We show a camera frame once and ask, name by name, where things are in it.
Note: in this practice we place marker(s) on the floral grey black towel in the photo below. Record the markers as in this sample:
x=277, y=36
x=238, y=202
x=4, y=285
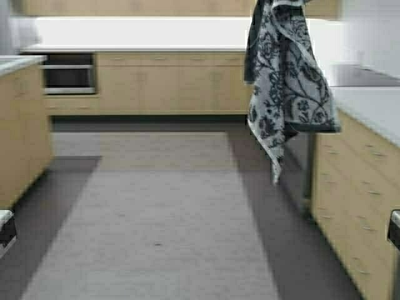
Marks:
x=291, y=94

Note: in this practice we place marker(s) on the robot base right corner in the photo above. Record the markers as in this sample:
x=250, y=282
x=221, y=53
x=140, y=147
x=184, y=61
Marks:
x=393, y=233

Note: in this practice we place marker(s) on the robot base left corner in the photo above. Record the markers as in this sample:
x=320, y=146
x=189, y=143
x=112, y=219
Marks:
x=8, y=231

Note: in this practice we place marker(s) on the far wooden cabinet row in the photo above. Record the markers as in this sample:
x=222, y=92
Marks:
x=160, y=83

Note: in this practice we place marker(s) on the built-in steel oven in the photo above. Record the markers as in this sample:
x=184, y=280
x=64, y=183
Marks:
x=69, y=73

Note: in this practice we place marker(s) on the right side wooden cabinet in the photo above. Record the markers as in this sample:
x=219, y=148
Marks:
x=355, y=191

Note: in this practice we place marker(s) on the stainless steel sink basin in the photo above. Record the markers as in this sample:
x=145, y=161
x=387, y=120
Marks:
x=353, y=75

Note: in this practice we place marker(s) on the left side wooden cabinet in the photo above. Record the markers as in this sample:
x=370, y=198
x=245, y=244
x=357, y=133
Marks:
x=26, y=145

